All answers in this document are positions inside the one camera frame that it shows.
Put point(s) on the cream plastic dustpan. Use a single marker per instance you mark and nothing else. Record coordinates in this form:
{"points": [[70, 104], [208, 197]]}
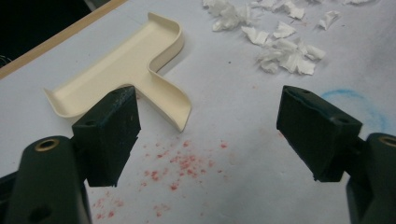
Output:
{"points": [[124, 65]]}

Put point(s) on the wooden table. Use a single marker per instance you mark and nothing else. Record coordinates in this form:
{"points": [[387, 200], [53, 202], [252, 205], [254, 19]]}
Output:
{"points": [[62, 34]]}

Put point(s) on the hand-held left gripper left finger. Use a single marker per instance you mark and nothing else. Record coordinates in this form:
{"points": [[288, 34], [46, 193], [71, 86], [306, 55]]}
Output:
{"points": [[102, 133]]}

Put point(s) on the pile of white paper scraps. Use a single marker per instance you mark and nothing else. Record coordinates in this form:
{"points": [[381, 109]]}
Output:
{"points": [[292, 56]]}

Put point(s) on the white table cover sheet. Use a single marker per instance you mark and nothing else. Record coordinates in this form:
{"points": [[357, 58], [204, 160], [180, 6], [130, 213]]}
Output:
{"points": [[236, 102]]}

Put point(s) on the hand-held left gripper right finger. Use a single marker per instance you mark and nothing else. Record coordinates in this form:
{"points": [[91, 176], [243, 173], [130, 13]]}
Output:
{"points": [[317, 133]]}

